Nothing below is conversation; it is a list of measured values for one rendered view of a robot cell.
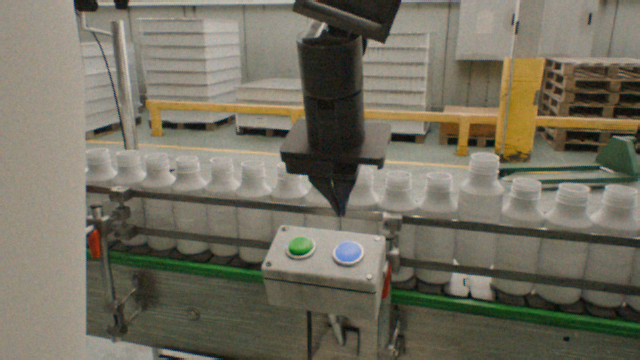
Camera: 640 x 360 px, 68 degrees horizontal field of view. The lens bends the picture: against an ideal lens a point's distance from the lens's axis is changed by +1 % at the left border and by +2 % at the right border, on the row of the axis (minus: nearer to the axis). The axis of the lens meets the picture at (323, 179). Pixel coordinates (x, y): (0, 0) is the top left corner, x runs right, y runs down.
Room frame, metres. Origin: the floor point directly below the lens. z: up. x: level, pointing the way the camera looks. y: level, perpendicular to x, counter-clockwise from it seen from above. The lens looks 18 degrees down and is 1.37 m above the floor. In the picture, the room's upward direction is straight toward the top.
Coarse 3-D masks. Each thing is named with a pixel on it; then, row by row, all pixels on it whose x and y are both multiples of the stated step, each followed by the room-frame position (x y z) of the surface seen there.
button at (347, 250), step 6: (336, 246) 0.51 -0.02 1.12; (342, 246) 0.51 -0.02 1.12; (348, 246) 0.51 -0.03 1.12; (354, 246) 0.51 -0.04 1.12; (336, 252) 0.51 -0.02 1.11; (342, 252) 0.50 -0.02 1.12; (348, 252) 0.50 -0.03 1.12; (354, 252) 0.50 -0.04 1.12; (360, 252) 0.51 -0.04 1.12; (342, 258) 0.50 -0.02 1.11; (348, 258) 0.50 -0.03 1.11; (354, 258) 0.50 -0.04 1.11
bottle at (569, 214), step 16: (560, 192) 0.60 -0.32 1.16; (576, 192) 0.59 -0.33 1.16; (560, 208) 0.59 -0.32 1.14; (576, 208) 0.58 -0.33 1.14; (544, 224) 0.60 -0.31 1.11; (560, 224) 0.58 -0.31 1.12; (576, 224) 0.58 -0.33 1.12; (592, 224) 0.58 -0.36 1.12; (544, 240) 0.60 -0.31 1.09; (560, 240) 0.58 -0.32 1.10; (544, 256) 0.60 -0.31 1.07; (560, 256) 0.58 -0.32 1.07; (576, 256) 0.57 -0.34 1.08; (544, 272) 0.59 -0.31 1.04; (560, 272) 0.58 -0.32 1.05; (576, 272) 0.57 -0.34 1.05; (544, 288) 0.59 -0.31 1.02; (560, 288) 0.57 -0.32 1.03; (560, 304) 0.58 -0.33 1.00
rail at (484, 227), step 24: (96, 192) 0.76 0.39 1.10; (144, 192) 0.74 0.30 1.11; (168, 192) 0.73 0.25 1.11; (336, 216) 0.65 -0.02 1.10; (360, 216) 0.64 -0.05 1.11; (408, 216) 0.62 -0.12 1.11; (216, 240) 0.70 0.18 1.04; (240, 240) 0.69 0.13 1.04; (576, 240) 0.57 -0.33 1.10; (600, 240) 0.56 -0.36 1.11; (624, 240) 0.55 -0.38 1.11; (408, 264) 0.62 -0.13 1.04; (432, 264) 0.61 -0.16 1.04; (456, 264) 0.61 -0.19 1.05; (576, 288) 0.57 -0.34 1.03; (600, 288) 0.56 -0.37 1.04; (624, 288) 0.55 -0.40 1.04
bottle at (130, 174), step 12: (120, 156) 0.77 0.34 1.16; (132, 156) 0.78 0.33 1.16; (120, 168) 0.77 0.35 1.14; (132, 168) 0.77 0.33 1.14; (120, 180) 0.76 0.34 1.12; (132, 180) 0.77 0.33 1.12; (132, 204) 0.76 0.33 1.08; (132, 216) 0.76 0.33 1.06; (144, 216) 0.77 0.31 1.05; (120, 240) 0.77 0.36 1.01; (132, 240) 0.76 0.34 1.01; (144, 240) 0.77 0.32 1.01
